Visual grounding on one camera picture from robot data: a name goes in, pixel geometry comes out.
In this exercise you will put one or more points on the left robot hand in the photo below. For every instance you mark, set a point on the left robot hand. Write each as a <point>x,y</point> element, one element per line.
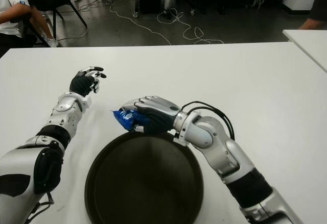
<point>80,85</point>

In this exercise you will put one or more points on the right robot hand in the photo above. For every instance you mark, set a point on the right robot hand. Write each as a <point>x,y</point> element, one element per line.
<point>158,114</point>

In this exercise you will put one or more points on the blue Oreo cookie pack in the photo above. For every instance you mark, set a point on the blue Oreo cookie pack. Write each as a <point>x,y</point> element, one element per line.
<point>126,119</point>

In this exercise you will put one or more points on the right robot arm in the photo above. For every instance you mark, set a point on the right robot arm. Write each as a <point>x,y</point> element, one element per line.
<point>230,152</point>

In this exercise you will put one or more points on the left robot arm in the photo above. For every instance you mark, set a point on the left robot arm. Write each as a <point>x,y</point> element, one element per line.
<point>18,162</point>

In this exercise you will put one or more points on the dark round tray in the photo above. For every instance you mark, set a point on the dark round tray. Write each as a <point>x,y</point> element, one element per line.
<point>145,180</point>

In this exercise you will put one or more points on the white side table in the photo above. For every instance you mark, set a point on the white side table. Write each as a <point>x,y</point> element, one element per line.
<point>311,43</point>

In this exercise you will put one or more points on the standing person in dark shirt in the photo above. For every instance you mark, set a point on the standing person in dark shirt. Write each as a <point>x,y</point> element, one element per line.
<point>319,4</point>

